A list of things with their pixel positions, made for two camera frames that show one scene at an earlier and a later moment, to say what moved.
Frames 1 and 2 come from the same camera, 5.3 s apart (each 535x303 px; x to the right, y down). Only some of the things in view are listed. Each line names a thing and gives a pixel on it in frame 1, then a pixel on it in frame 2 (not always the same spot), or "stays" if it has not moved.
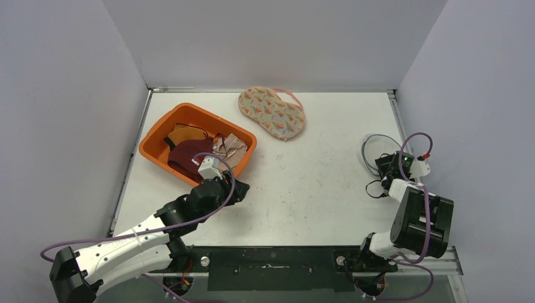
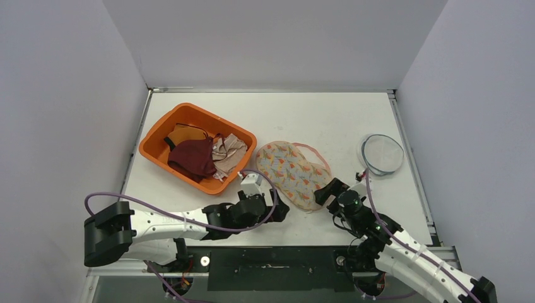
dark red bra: [181, 153] stays
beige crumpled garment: [229, 148] stays
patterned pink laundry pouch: [276, 110] → [296, 178]
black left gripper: [238, 194] → [280, 209]
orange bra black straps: [183, 132] stays
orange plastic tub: [153, 145] stays
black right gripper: [385, 166] → [334, 190]
